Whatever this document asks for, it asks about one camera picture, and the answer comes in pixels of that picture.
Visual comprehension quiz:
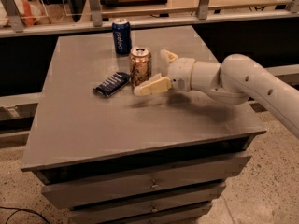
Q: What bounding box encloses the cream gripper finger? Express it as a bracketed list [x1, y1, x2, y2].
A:
[160, 49, 178, 64]
[134, 73, 172, 96]

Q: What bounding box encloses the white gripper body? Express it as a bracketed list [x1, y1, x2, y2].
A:
[167, 58, 195, 91]

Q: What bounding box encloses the orange soda can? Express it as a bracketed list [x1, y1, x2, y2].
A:
[129, 47, 151, 87]

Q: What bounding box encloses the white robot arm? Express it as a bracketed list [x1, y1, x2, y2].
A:
[134, 49, 299, 137]

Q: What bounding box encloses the blue rxbar wrapper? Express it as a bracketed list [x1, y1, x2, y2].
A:
[93, 72, 130, 97]

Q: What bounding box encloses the blue pepsi can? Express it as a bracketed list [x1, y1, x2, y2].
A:
[112, 19, 132, 55]

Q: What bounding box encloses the grey drawer cabinet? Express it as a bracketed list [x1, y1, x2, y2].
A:
[21, 34, 265, 224]

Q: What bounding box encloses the orange white bag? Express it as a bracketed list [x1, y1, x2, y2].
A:
[0, 0, 51, 27]

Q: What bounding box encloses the grey metal railing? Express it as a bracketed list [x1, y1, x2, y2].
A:
[0, 0, 298, 38]

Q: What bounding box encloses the black floor cable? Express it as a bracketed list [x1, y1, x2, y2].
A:
[0, 205, 50, 224]

